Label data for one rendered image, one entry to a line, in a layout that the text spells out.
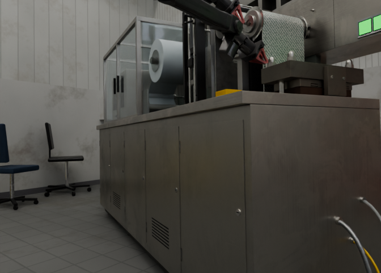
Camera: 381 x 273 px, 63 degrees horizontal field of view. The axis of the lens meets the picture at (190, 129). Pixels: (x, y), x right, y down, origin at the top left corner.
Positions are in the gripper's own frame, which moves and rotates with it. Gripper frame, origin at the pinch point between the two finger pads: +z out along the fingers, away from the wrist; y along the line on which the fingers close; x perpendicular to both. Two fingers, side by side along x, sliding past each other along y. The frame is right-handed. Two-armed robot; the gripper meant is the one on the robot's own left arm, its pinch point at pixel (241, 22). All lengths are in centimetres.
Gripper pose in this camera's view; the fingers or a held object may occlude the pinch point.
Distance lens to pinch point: 144.9
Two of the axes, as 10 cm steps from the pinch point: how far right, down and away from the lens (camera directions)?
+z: 7.4, 6.1, 2.9
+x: 5.3, -7.9, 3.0
